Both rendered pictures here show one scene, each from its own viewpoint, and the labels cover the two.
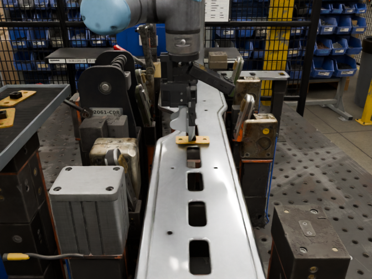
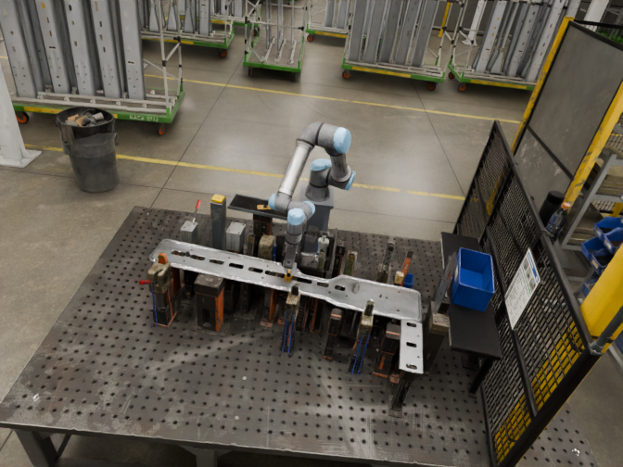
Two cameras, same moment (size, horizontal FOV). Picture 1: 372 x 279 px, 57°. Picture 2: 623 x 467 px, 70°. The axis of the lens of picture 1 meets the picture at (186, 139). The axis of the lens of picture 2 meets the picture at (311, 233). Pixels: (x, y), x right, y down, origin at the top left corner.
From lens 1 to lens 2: 2.24 m
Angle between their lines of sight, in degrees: 80
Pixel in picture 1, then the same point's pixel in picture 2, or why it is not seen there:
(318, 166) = (340, 419)
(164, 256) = (220, 255)
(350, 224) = (268, 396)
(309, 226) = (209, 280)
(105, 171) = (238, 231)
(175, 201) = (244, 261)
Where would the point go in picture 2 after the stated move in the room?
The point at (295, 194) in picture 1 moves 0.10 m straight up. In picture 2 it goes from (306, 382) to (308, 368)
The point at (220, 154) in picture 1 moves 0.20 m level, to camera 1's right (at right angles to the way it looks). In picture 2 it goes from (273, 283) to (261, 311)
